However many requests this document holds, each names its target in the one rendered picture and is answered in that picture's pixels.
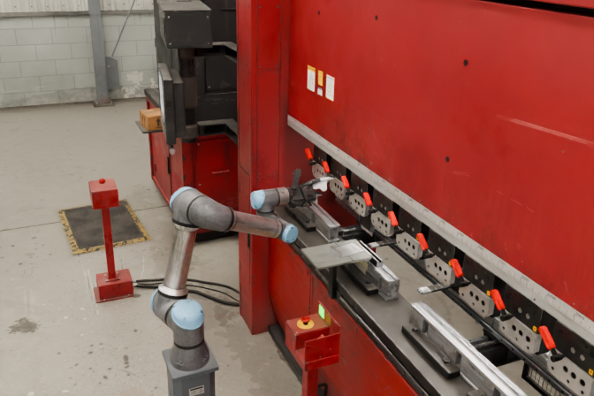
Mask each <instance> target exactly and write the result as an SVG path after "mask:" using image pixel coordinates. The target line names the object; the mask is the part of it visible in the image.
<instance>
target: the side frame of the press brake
mask: <svg viewBox="0 0 594 396"><path fill-rule="evenodd" d="M236 27H237V111H238V193H239V212H243V213H248V214H252V215H256V209H253V207H252V205H251V201H250V195H251V194H252V192H254V191H259V190H264V189H272V188H278V187H291V184H292V180H293V172H294V171H295V170H296V168H297V169H300V170H301V177H300V179H299V184H298V185H301V184H303V183H306V182H308V181H310V180H312V179H316V177H314V175H313V172H312V165H308V163H309V160H308V158H307V155H306V152H305V149H309V150H310V152H311V155H312V158H313V156H314V143H313V142H311V141H309V140H308V139H307V138H305V137H304V136H302V135H301V134H300V133H298V132H297V131H295V130H294V129H292V128H291V127H290V126H289V125H288V124H287V117H288V81H289V39H290V0H236ZM313 190H314V191H319V192H320V193H322V194H323V195H319V196H317V204H318V205H319V206H320V207H321V208H323V209H324V210H325V211H326V212H327V213H328V214H329V215H330V216H331V217H333V218H334V219H335V220H336V221H337V222H338V223H339V224H340V227H346V226H351V225H357V222H356V220H357V219H356V218H355V217H354V216H353V215H351V214H350V213H349V212H348V211H347V210H346V209H344V208H343V207H342V206H341V205H340V204H338V203H337V202H336V201H335V199H336V195H335V194H334V193H333V192H332V191H331V189H330V184H329V185H328V184H327V190H326V191H322V190H321V189H320V188H318V189H314V188H313ZM340 227H339V228H340ZM239 276H240V315H241V316H242V318H243V320H244V321H245V323H246V325H247V327H248V329H249V330H250V333H251V334H252V335H255V334H258V333H263V332H267V331H269V325H273V324H277V323H278V320H277V318H276V317H275V314H274V310H273V307H272V303H271V299H270V294H269V237H264V236H260V235H254V234H249V233H244V232H239Z"/></svg>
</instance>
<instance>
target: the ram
mask: <svg viewBox="0 0 594 396"><path fill-rule="evenodd" d="M308 65H309V66H311V67H313V68H316V70H315V92H314V91H312V90H310V89H308ZM318 70H319V71H321V72H323V85H322V86H321V85H319V84H318ZM326 73H327V74H329V75H331V76H332V77H334V78H335V81H334V98H333V101H331V100H329V99H327V98H325V91H326ZM318 88H321V89H322V90H323V92H322V95H319V94H318V93H317V89H318ZM288 115H290V116H291V117H293V118H295V119H296V120H297V121H299V122H300V123H302V124H303V125H304V126H306V127H307V128H309V129H310V130H312V131H313V132H315V133H316V134H318V135H319V136H321V137H322V138H324V139H325V140H327V141H328V142H329V143H331V144H332V145H334V146H335V147H336V148H338V149H340V150H341V151H343V152H344V153H346V154H347V155H349V156H351V157H352V158H353V159H354V160H355V161H357V162H358V163H360V164H362V165H363V166H365V167H366V168H368V169H369V170H371V171H373V172H374V173H375V174H376V175H377V176H379V177H380V178H382V179H384V180H385V181H387V182H388V183H390V184H391V185H393V186H394V187H396V188H397V189H399V190H400V191H401V192H402V193H404V194H406V195H407V196H409V197H410V198H412V199H413V200H414V201H416V202H418V203H419V204H421V205H422V206H423V207H424V208H426V209H428V210H429V211H431V212H432V213H433V214H435V215H436V216H438V217H440V218H441V219H443V220H444V221H446V222H447V223H448V224H450V225H451V226H453V227H454V228H455V229H457V230H458V231H460V232H462V233H463V234H465V235H466V236H468V237H469V238H471V239H472V240H473V241H474V242H476V243H477V244H479V245H480V246H482V247H483V248H485V249H487V250H488V251H490V252H491V253H493V254H494V255H495V256H497V257H498V258H499V259H501V260H502V261H504V262H505V263H507V264H509V265H510V266H512V267H513V268H514V269H516V270H518V271H519V272H520V273H521V274H523V275H524V276H526V277H527V278H529V279H531V280H532V281H533V282H535V283H536V284H538V285H539V286H541V287H543V288H544V289H545V290H546V291H548V292H549V293H551V294H552V295H554V296H555V297H557V298H558V299H560V300H561V301H563V302H565V303H566V304H567V305H568V306H570V307H571V308H573V309H574V310H576V311H577V312H579V313H580V314H582V315H583V316H585V317H587V318H588V319H590V320H591V321H592V322H593V323H594V13H588V12H581V11H570V10H563V9H557V8H551V7H544V6H538V5H532V4H520V3H514V2H508V1H502V0H290V39H289V81H288ZM287 124H288V125H289V126H290V127H291V128H292V129H294V130H295V131H297V132H298V133H300V134H301V135H302V136H304V137H305V138H307V139H308V140H309V141H311V142H313V143H314V144H315V145H317V146H318V147H319V148H320V149H322V150H323V151H324V152H326V153H327V154H329V155H330V156H332V157H333V158H334V159H336V160H337V161H339V162H340V163H341V164H343V165H345V166H346V168H348V169H349V170H351V171H352V172H354V173H355V174H356V175H358V176H359V177H361V178H362V179H364V180H365V181H367V182H368V183H369V184H371V185H372V186H373V187H374V188H376V189H377V190H378V191H380V192H381V193H383V194H384V195H386V196H387V197H388V198H390V199H391V200H393V201H394V202H396V203H397V204H399V205H400V206H401V207H402V208H403V209H405V210H406V211H408V212H409V213H410V214H412V215H413V216H415V217H416V218H418V219H419V220H420V221H422V222H423V223H425V224H426V225H427V226H429V227H430V228H431V229H432V230H434V231H435V232H437V233H438V234H440V235H441V236H442V237H444V238H445V239H447V240H448V241H450V242H451V243H452V244H454V245H455V246H456V247H457V248H459V249H460V250H462V251H463V252H464V253H466V254H467V255H469V256H470V257H472V258H473V259H474V260H476V261H477V262H479V263H480V264H482V265H483V266H484V267H485V268H486V269H488V270H489V271H491V272H492V273H494V274H495V275H496V276H498V277H499V278H501V279H502V280H504V281H505V282H506V283H508V284H509V285H510V286H511V287H513V288H514V289H516V290H517V291H518V292H520V293H521V294H523V295H524V296H526V297H527V298H528V299H530V300H531V301H533V302H534V303H536V304H537V305H538V306H539V307H540V308H542V309H543V310H545V311H546V312H548V313H549V314H550V315H552V316H553V317H555V318H556V319H558V320H559V321H560V322H562V323H563V324H564V325H566V326H567V327H568V328H569V329H571V330H572V331H574V332H575V333H577V334H578V335H580V336H581V337H582V338H584V339H585V340H587V341H588V342H590V343H591V344H592V345H593V346H594V335H593V334H592V333H590V332H589V331H587V330H586V329H584V328H583V327H582V326H581V325H580V324H578V323H576V322H575V321H573V320H572V319H571V318H569V317H568V316H566V315H564V314H563V313H562V312H560V311H559V310H557V309H556V308H555V307H554V306H552V305H551V304H549V303H548V302H547V301H545V300H543V299H542V298H540V297H539V296H538V295H536V294H535V293H533V292H531V291H530V290H529V289H528V288H527V287H525V286H524V285H522V284H521V283H519V282H518V281H516V280H515V279H514V278H512V277H510V276H509V275H507V274H506V273H505V272H504V271H502V270H501V269H499V268H498V267H497V266H495V265H494V264H492V263H491V262H489V261H488V260H486V259H485V258H483V257H482V256H481V255H479V254H478V253H477V252H475V251H474V250H473V249H471V248H470V247H468V246H467V245H465V244H464V243H462V242H461V241H459V240H458V239H456V238H455V237H454V236H453V235H451V234H450V233H449V232H447V231H445V230H444V229H442V228H441V227H440V226H438V225H436V224H435V223H434V222H432V221H431V220H429V219H428V218H427V217H426V216H424V215H423V214H421V213H420V212H418V211H417V210H416V209H414V208H412V207H411V206H409V205H408V204H407V203H405V202H404V201H402V200H401V199H400V198H399V197H397V196H396V195H394V194H393V193H391V192H390V191H388V190H387V189H385V188H384V187H382V186H381V185H379V184H378V183H377V182H376V181H375V180H373V179H371V178H370V177H369V176H367V175H366V174H364V173H363V172H361V171H360V170H358V169H357V168H355V167H354V166H352V165H351V164H350V163H349V162H347V161H346V160H345V159H343V158H342V157H340V156H338V155H337V154H336V153H334V152H333V151H331V150H330V149H328V148H327V147H325V146H324V145H323V144H322V143H320V142H319V141H317V140H316V139H314V138H313V137H312V136H310V135H309V134H307V133H305V132H304V131H303V130H301V129H300V128H299V127H298V126H296V125H295V124H293V123H292V122H290V121H289V120H287Z"/></svg>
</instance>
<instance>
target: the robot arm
mask: <svg viewBox="0 0 594 396"><path fill-rule="evenodd" d="M300 177H301V170H300V169H297V168H296V170H295V171H294V172H293V180H292V184H291V187H278V188H272V189H264V190H259V191H254V192H252V194H251V195H250V201H251V205H252V207H253V209H256V215H252V214H248V213H243V212H239V211H235V210H233V209H232V208H231V207H227V206H225V205H222V204H220V203H218V202H216V201H214V200H213V199H211V198H209V197H208V196H207V195H205V194H202V193H201V192H199V191H198V190H197V189H194V188H191V187H182V188H180V189H179V190H178V191H176V192H175V193H174V194H173V195H172V197H171V199H170V207H171V210H172V211H173V216H172V222H173V224H174V225H175V227H174V232H173V236H172V241H171V249H170V253H169V258H168V263H167V267H166V272H165V276H164V282H163V283H162V284H161V285H160V286H159V287H158V288H157V289H156V291H155V292H154V293H153V294H152V296H151V298H150V307H151V309H152V311H153V312H154V314H155V315H156V316H157V317H158V318H160V319H161V320H162V321H163V322H164V323H165V324H166V325H167V326H168V327H169V328H171V329H172V331H173V346H172V349H171V353H170V362H171V365H172V367H173V368H175V369H178V370H181V371H194V370H198V369H201V368H202V367H204V366H205V365H206V364H207V363H208V362H209V349H208V347H207V344H206V342H205V340H204V313H203V309H202V306H201V304H200V303H198V302H197V301H194V300H191V301H190V300H188V299H187V294H188V290H187V288H186V282H187V275H188V271H189V266H190V262H191V257H192V253H193V249H194V241H195V236H196V233H197V230H198V229H200V228H203V229H208V230H213V231H220V232H228V231H235V232H244V233H249V234H254V235H260V236H264V237H270V238H275V239H280V240H282V241H284V242H286V243H292V242H294V241H295V240H296V238H297V236H298V229H297V228H296V227H295V226H294V225H292V224H289V223H288V222H286V221H285V220H283V219H281V218H279V217H277V216H275V215H274V206H279V205H285V204H287V203H288V205H289V208H292V207H298V206H301V207H308V206H312V203H311V202H312V201H314V203H317V196H319V195H323V194H322V193H320V192H319V191H314V190H313V188H314V189H318V188H320V189H321V190H322V191H326V190H327V181H329V180H332V179H333V178H330V177H327V178H320V179H312V180H310V181H308V182H306V183H303V184H301V185H298V184H299V179H300ZM312 186H313V187H312ZM304 203H305V204H306V203H308V204H309V205H307V206H304Z"/></svg>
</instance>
